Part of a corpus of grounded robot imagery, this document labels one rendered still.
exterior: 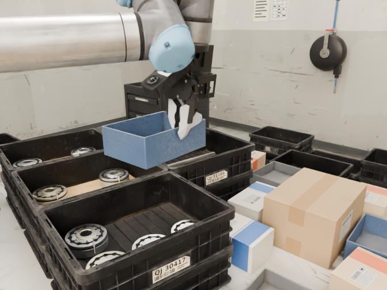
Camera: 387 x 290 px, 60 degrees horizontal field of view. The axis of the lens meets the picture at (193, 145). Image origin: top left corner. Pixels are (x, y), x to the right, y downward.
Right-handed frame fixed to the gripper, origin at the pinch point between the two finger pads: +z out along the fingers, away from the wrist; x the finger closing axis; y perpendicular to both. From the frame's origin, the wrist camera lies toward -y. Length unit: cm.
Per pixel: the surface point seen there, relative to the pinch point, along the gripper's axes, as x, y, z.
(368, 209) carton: -30, 67, 34
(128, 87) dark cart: 175, 118, 45
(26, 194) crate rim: 32.9, -22.1, 23.6
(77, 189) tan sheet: 43, -2, 35
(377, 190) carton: -29, 79, 31
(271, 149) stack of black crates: 55, 157, 67
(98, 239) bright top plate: 10.0, -14.8, 27.9
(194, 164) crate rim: 15.2, 25.1, 21.8
